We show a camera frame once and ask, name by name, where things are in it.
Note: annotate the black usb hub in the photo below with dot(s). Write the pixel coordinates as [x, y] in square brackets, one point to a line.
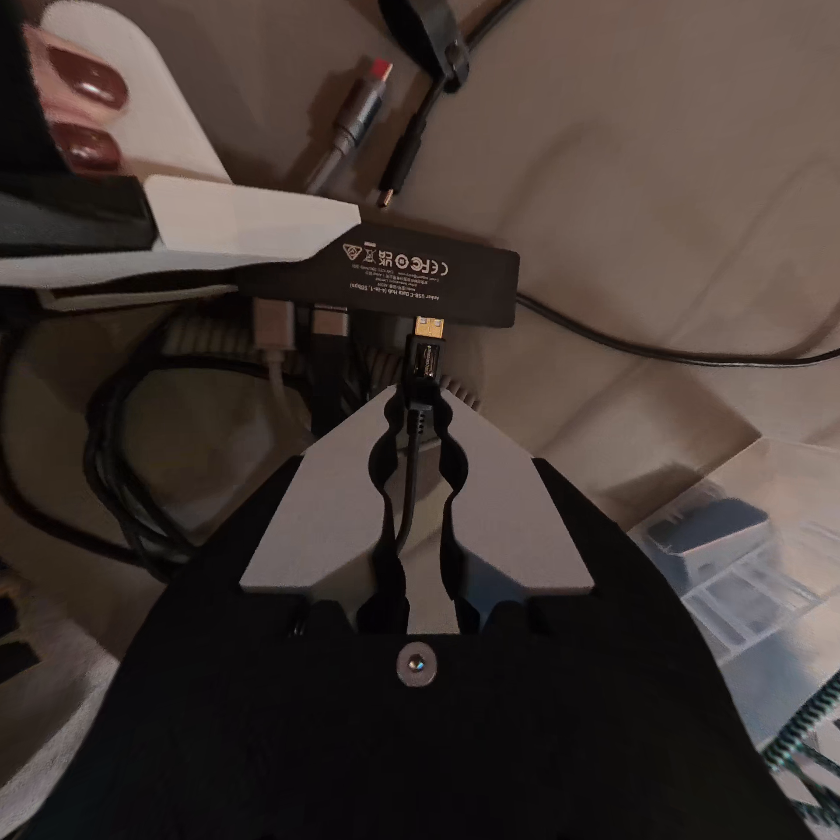
[394, 275]

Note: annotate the white patterned packaging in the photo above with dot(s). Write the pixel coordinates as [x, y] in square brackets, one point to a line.
[748, 597]

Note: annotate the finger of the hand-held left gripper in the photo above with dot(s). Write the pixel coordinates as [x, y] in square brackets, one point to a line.
[249, 216]
[131, 269]

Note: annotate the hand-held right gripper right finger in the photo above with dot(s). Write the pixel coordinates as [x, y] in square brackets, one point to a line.
[518, 525]

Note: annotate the person's left hand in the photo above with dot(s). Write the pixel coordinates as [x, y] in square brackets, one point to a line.
[72, 108]

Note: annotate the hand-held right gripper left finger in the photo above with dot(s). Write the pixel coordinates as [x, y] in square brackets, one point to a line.
[308, 525]

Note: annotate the clear plastic bin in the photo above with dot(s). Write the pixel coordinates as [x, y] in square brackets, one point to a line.
[781, 472]

